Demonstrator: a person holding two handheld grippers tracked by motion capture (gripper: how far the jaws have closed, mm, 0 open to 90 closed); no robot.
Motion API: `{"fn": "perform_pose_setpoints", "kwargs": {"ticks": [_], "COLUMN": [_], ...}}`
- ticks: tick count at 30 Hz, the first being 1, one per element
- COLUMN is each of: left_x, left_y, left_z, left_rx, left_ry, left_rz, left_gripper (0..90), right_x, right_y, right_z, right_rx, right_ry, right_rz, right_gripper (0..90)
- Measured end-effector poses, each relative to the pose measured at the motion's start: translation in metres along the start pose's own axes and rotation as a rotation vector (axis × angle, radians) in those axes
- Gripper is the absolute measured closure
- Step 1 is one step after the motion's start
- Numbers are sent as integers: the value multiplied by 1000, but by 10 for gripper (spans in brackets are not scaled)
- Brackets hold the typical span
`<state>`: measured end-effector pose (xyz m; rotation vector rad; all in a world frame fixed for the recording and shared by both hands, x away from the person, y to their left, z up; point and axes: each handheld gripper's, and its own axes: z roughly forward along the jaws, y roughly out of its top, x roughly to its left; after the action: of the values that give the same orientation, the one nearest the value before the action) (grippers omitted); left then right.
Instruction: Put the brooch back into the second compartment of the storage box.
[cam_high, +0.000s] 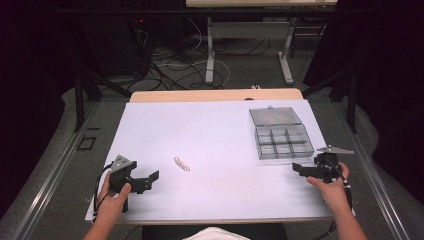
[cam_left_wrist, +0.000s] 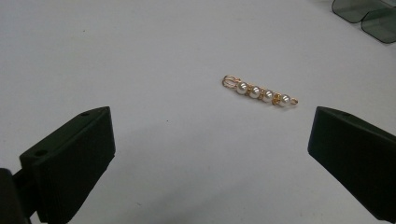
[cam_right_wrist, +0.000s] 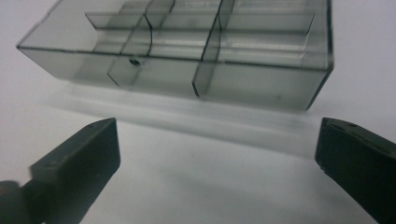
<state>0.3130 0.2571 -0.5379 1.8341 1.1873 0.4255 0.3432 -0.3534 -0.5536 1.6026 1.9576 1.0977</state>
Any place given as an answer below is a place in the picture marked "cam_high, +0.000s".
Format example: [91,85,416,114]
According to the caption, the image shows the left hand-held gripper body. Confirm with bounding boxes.
[108,154,138,214]

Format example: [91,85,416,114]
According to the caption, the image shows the small silver screw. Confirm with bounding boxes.
[173,156,192,173]

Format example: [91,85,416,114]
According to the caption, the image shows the white table mat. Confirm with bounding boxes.
[84,99,335,222]

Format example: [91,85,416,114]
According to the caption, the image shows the person's right hand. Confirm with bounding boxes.
[306,161,351,212]

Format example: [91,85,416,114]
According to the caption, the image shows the desk with white legs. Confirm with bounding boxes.
[185,0,339,86]

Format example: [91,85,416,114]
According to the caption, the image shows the wooden table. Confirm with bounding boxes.
[128,87,334,226]

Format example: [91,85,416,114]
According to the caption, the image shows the person's left hand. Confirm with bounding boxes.
[96,172,132,225]

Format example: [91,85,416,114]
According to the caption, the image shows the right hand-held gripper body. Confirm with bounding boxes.
[313,144,355,185]

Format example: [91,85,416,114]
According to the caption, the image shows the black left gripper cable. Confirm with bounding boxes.
[92,162,114,222]

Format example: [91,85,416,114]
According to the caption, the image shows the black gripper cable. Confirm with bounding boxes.
[328,158,355,214]
[92,162,114,222]

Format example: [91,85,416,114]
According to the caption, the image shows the person's white clothing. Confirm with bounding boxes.
[182,226,252,240]

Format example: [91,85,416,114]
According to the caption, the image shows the black computer tower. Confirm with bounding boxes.
[96,13,154,81]

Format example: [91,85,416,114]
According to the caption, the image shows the black metal stand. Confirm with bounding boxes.
[68,56,133,133]
[301,63,361,134]

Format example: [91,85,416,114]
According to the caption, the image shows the tangle of floor cables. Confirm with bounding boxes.
[133,16,278,92]

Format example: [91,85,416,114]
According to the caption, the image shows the clear plastic compartment box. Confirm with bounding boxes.
[248,105,315,161]

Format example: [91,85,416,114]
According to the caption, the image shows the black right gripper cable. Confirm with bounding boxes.
[328,158,355,214]

